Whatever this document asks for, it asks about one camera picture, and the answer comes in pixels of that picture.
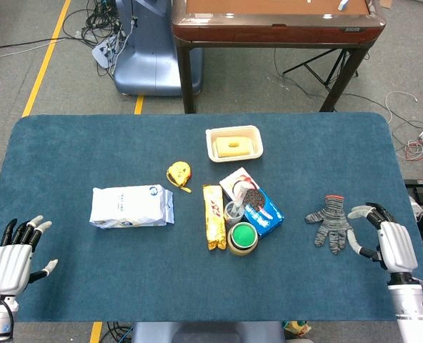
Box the clear plastic tube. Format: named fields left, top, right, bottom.
left=228, top=191, right=250, bottom=217

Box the black cable bundle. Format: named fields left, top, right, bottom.
left=61, top=0, right=126, bottom=78

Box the yellow snack bar packet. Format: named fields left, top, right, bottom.
left=202, top=184, right=228, bottom=252

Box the yellow tape measure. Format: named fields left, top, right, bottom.
left=166, top=161, right=194, bottom=194

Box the yellow sponge block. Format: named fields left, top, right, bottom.
left=213, top=136, right=252, bottom=159

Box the cream plastic tray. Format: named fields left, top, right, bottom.
left=205, top=124, right=264, bottom=164

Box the clear plastic cup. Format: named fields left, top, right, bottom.
left=224, top=201, right=245, bottom=229

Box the white thin cable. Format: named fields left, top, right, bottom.
left=385, top=91, right=422, bottom=121

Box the grey knitted work glove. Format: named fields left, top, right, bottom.
left=304, top=194, right=356, bottom=256

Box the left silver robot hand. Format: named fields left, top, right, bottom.
left=0, top=214, right=59, bottom=297

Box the grey-blue robot torso base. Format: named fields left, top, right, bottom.
left=131, top=321, right=286, bottom=343

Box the white power strip with plugs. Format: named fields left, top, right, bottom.
left=91, top=35, right=121, bottom=69

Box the yellow green packet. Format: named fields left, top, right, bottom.
left=284, top=320, right=312, bottom=339

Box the green-topped beige jar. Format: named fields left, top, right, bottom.
left=227, top=222, right=259, bottom=257

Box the black metal frame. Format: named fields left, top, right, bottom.
left=404, top=178, right=423, bottom=207

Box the white tissue pack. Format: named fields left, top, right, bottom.
left=89, top=184, right=175, bottom=230

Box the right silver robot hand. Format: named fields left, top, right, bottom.
left=347, top=202, right=419, bottom=275

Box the blue cookie box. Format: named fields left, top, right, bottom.
left=219, top=166, right=285, bottom=239

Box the blue table mat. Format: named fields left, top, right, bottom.
left=0, top=112, right=423, bottom=323

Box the red cable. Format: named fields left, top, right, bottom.
left=404, top=141, right=423, bottom=161

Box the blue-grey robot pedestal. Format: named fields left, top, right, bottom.
left=113, top=0, right=204, bottom=96

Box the black tripod stand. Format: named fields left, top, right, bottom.
left=282, top=48, right=359, bottom=90

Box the long black floor cable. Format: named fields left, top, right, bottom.
left=274, top=48, right=423, bottom=144

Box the brown wooden game table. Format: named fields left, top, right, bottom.
left=171, top=0, right=387, bottom=114

